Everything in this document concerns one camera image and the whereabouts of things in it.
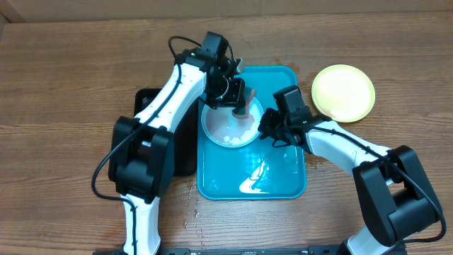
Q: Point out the teal plastic tray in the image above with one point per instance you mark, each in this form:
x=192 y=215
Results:
x=257 y=171

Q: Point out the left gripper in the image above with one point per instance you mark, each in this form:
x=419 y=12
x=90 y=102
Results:
x=236 y=94

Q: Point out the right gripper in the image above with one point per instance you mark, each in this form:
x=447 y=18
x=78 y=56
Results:
x=270 y=128

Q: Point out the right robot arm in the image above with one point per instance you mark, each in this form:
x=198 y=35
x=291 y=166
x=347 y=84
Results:
x=398 y=203

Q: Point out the dark green scrubbing sponge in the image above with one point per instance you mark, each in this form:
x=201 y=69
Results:
x=241 y=110

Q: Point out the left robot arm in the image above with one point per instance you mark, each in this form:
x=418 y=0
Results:
x=142 y=157

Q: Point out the light blue plate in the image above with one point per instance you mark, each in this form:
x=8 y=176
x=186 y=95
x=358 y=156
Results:
x=224 y=129

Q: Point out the yellow plate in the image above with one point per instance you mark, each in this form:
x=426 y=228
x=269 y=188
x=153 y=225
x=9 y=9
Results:
x=343 y=93

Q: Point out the black plastic tray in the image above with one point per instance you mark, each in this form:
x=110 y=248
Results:
x=185 y=136

